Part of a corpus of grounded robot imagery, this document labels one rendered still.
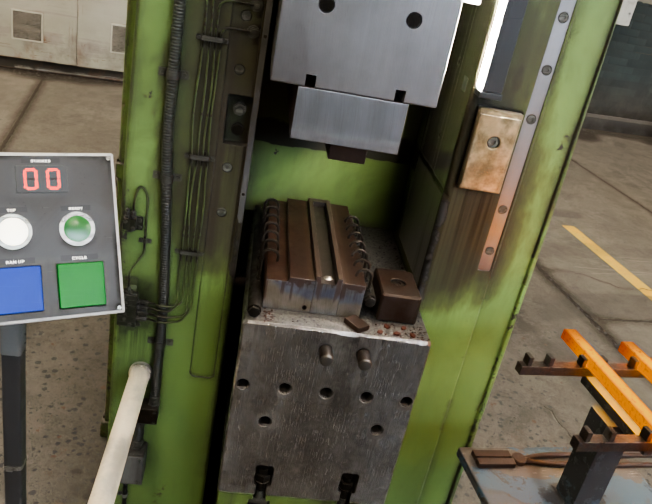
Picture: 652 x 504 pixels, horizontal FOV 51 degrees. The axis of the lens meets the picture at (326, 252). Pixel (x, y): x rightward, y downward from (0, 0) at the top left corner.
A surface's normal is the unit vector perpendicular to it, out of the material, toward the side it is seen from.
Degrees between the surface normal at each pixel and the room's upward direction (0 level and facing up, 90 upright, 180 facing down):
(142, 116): 90
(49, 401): 0
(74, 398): 0
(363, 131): 90
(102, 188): 60
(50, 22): 90
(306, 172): 90
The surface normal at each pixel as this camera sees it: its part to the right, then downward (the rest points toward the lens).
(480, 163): 0.06, 0.44
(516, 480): 0.18, -0.89
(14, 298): 0.50, -0.05
